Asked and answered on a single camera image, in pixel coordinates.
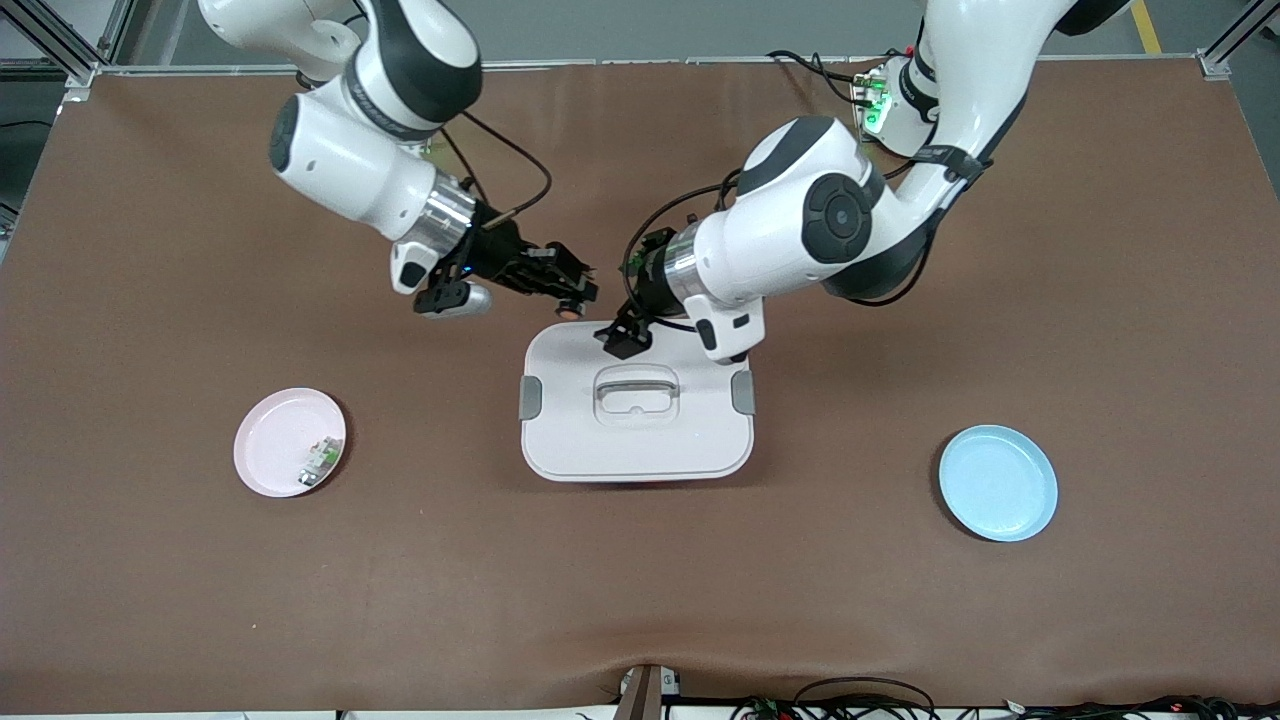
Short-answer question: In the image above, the aluminium frame post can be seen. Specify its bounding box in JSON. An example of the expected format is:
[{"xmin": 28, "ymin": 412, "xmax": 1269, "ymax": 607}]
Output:
[
  {"xmin": 1195, "ymin": 0, "xmax": 1280, "ymax": 81},
  {"xmin": 0, "ymin": 0, "xmax": 136, "ymax": 86}
]

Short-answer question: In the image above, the black looped floor cable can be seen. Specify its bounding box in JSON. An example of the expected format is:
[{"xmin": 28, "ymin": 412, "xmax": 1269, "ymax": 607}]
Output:
[{"xmin": 795, "ymin": 677, "xmax": 936, "ymax": 720}]

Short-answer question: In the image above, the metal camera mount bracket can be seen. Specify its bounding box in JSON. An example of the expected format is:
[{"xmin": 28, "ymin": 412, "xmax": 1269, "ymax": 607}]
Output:
[{"xmin": 615, "ymin": 665, "xmax": 681, "ymax": 720}]

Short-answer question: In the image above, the white lidded storage box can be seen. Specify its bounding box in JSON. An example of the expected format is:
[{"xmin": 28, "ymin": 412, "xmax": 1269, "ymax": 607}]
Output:
[{"xmin": 519, "ymin": 318, "xmax": 758, "ymax": 484}]

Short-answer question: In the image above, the light blue round plate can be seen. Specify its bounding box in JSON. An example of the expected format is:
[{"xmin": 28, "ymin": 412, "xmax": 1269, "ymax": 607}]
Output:
[{"xmin": 938, "ymin": 424, "xmax": 1059, "ymax": 543}]

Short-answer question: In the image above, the white green push-button switch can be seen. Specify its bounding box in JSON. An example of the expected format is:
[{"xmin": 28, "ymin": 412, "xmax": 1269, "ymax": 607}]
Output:
[{"xmin": 298, "ymin": 436, "xmax": 343, "ymax": 489}]

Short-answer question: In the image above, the pale pink round plate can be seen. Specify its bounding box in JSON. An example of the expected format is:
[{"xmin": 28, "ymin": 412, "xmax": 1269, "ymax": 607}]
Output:
[{"xmin": 233, "ymin": 387, "xmax": 348, "ymax": 499}]

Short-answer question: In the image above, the brown table mat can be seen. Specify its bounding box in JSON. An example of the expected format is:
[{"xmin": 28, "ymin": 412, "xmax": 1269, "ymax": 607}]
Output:
[{"xmin": 0, "ymin": 60, "xmax": 1280, "ymax": 713}]

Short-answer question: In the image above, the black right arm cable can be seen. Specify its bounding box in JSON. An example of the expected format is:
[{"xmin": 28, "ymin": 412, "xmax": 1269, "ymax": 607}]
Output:
[{"xmin": 430, "ymin": 108, "xmax": 554, "ymax": 223}]

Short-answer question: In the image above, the grey box lid handle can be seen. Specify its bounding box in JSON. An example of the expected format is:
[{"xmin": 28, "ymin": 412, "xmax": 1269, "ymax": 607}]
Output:
[{"xmin": 594, "ymin": 365, "xmax": 682, "ymax": 401}]

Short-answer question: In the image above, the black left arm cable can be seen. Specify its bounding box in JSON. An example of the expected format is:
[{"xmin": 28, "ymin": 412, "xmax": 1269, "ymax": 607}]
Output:
[{"xmin": 620, "ymin": 170, "xmax": 746, "ymax": 336}]

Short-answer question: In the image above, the black floor cable bundle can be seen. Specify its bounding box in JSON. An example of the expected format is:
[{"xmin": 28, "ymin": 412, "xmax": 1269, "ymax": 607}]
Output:
[{"xmin": 730, "ymin": 695, "xmax": 1280, "ymax": 720}]

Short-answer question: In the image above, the black base power cable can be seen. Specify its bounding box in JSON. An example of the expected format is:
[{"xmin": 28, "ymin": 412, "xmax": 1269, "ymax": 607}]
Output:
[{"xmin": 768, "ymin": 48, "xmax": 873, "ymax": 106}]

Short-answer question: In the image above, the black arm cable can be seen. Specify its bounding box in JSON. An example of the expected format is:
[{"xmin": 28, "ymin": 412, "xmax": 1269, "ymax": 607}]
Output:
[
  {"xmin": 620, "ymin": 170, "xmax": 746, "ymax": 336},
  {"xmin": 430, "ymin": 108, "xmax": 554, "ymax": 223}
]

